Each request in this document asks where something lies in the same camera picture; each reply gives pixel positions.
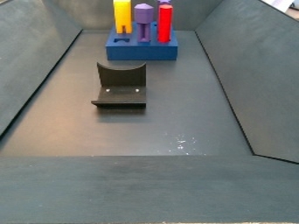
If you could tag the red hexagon block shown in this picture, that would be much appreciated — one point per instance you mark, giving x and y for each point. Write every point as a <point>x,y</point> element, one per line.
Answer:
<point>164,23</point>

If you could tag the purple star block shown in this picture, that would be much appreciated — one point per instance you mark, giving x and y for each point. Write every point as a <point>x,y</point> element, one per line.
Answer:
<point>163,2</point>

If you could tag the blue shape sorter board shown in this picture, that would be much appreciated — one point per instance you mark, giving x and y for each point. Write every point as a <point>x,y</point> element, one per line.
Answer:
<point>123,46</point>

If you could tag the purple pentagon block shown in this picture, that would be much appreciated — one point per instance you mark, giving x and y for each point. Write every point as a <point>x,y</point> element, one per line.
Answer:
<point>144,17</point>

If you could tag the yellow arch block in board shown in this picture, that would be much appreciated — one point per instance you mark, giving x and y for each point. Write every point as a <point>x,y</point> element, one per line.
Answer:
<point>123,16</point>

